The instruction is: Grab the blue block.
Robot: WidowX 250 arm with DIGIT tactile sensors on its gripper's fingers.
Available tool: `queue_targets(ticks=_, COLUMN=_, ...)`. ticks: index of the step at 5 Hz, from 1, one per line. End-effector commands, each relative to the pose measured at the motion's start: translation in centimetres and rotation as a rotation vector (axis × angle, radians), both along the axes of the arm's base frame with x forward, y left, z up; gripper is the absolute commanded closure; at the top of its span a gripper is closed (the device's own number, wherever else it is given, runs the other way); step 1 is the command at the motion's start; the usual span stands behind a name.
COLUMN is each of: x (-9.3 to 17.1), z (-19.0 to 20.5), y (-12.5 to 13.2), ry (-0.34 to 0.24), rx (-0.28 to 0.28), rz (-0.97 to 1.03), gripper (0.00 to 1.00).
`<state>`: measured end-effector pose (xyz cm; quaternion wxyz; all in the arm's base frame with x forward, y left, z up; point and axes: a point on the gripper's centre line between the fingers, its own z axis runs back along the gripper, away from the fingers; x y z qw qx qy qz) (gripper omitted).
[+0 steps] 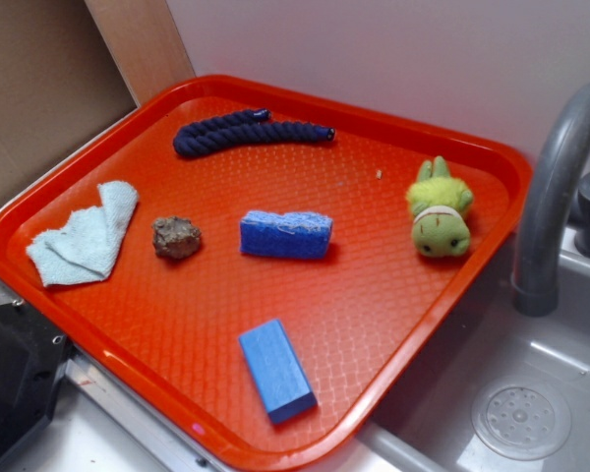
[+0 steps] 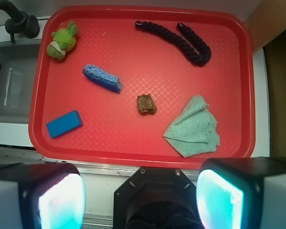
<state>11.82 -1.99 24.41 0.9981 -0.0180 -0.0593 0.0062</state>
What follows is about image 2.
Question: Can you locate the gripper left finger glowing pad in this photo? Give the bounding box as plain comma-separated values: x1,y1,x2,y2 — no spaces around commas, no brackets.
0,163,86,229

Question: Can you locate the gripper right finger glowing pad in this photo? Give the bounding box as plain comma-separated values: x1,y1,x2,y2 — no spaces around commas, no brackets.
196,157,286,229

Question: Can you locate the blue rectangular block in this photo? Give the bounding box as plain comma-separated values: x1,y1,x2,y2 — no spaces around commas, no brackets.
46,110,82,138

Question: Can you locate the light green cloth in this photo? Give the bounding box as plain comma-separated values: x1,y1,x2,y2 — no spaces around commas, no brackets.
163,95,220,158

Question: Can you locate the grey sink basin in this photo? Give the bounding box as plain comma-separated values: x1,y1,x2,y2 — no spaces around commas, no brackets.
0,39,41,124

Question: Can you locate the red plastic tray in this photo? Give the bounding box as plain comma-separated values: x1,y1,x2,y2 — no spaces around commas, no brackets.
29,6,255,169

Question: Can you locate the brown rough chunk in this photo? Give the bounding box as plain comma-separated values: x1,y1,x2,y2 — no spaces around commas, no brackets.
137,94,157,115

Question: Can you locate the blue textured sponge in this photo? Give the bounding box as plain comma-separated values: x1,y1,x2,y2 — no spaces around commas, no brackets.
82,64,123,94

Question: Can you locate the green plush toy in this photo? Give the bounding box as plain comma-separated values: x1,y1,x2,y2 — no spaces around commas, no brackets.
46,21,78,61

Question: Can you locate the black faucet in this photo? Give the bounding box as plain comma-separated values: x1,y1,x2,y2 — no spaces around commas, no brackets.
0,0,40,44

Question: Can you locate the dark purple rope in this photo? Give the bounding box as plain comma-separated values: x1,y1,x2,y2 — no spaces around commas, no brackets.
134,21,212,67

